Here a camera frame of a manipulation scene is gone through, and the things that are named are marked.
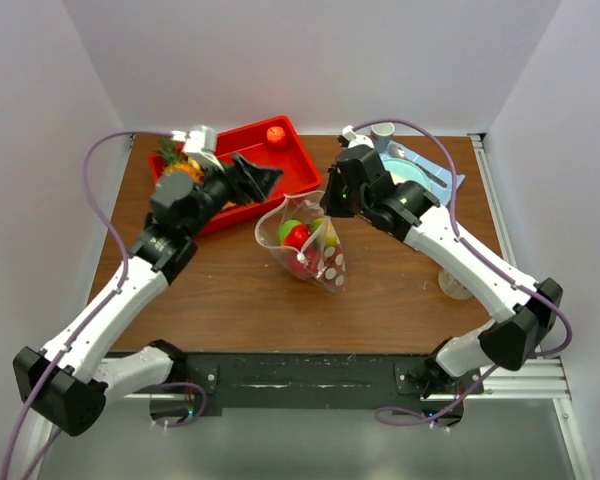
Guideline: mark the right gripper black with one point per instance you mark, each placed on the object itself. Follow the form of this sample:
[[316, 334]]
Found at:
[[329, 201]]

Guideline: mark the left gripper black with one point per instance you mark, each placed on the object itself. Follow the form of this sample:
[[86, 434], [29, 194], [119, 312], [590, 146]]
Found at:
[[254, 182]]

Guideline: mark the yellow green toy mango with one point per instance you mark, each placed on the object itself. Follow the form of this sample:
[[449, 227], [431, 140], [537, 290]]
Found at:
[[327, 235]]

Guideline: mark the clear polka dot zip bag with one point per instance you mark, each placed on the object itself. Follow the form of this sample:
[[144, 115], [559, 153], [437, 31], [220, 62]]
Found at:
[[329, 264]]

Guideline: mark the green custard apple toy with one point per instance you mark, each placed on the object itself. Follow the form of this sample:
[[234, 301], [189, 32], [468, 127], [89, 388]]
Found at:
[[286, 228]]

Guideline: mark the red orange toy apple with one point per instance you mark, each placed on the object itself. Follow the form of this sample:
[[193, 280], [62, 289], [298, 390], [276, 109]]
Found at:
[[276, 137]]

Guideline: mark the dark red toy apple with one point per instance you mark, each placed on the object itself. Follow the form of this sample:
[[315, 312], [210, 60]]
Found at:
[[300, 259]]

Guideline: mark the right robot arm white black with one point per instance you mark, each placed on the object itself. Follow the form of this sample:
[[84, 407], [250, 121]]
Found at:
[[520, 308]]

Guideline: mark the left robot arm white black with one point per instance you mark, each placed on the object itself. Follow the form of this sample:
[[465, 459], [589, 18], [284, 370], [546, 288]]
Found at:
[[63, 381]]

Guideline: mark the orange toy ginger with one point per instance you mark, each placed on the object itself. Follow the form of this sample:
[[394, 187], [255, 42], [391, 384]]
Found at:
[[231, 205]]

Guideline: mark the red plastic tray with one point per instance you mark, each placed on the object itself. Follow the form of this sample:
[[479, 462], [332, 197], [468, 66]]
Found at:
[[300, 173]]

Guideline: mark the cream and teal plate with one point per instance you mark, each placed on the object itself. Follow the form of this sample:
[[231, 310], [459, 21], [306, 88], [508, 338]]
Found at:
[[402, 170]]

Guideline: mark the toy pineapple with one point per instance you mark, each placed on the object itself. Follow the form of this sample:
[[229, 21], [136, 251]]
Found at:
[[174, 160]]

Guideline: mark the steel spoon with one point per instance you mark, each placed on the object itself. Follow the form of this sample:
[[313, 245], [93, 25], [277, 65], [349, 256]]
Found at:
[[398, 151]]

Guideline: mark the small grey blue cup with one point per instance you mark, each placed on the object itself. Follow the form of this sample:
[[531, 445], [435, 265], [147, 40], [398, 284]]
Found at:
[[382, 134]]

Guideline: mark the green floral mug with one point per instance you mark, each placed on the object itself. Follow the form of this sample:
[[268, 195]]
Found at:
[[451, 287]]

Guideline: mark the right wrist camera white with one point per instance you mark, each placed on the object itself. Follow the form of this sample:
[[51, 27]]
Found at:
[[349, 138]]

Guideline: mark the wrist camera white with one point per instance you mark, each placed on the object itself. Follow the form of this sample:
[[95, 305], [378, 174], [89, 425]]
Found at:
[[349, 138], [200, 145]]

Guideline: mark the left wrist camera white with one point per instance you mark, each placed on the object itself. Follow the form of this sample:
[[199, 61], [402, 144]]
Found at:
[[200, 145]]

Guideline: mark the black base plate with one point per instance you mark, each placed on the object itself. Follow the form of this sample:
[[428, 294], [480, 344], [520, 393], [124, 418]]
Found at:
[[313, 381]]

